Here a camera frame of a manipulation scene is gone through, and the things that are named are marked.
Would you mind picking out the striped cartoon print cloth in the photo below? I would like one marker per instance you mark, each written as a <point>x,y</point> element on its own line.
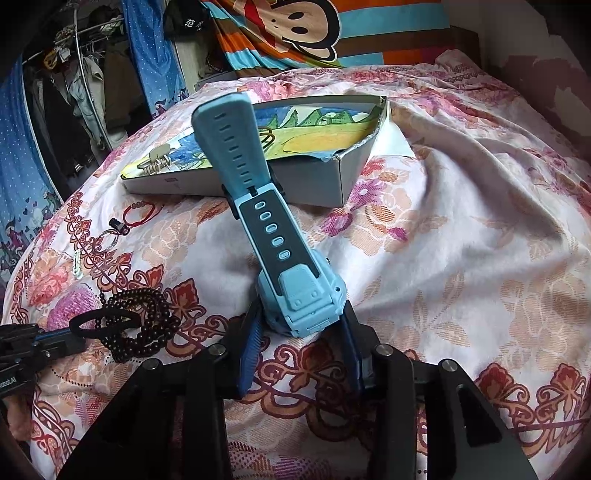
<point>286,32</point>

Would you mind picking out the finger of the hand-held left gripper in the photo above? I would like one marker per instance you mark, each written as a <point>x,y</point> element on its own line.
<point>51,337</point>
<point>64,349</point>

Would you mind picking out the floral blanket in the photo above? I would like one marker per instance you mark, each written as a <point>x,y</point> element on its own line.
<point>461,240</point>

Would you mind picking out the black cap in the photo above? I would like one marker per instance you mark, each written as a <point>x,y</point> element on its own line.
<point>187,23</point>

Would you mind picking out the rack of hanging clothes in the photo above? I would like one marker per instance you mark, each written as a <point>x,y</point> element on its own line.
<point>83,92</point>

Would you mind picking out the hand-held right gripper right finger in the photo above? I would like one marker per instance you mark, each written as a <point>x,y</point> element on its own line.
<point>354,355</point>

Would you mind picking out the wooden headboard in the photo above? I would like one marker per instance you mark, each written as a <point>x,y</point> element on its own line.
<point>464,44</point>

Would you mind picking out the blue dotted curtain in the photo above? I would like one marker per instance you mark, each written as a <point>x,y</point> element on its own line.
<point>23,161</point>
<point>152,50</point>

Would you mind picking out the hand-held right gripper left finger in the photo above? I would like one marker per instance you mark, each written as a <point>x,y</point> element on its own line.
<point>251,355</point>

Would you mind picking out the grey cardboard box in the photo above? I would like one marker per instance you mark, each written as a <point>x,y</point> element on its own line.
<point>314,184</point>

